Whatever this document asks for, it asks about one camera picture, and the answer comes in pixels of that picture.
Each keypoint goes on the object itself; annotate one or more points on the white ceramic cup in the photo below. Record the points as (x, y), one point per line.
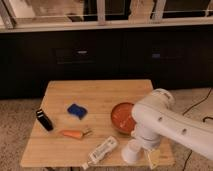
(131, 152)

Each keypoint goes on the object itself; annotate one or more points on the dark cabinet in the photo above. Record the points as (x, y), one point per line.
(173, 57)

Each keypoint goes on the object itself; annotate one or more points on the orange toy carrot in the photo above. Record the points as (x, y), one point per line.
(75, 133)

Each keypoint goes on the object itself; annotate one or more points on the white tube with label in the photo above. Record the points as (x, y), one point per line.
(106, 147)

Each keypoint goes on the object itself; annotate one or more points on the black stapler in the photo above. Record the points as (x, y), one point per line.
(44, 120)

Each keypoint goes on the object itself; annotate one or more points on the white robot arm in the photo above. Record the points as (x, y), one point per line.
(154, 118)

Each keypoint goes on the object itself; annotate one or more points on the orange bowl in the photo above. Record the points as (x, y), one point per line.
(121, 118)

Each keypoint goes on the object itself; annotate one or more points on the wooden table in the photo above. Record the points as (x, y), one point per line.
(98, 97)

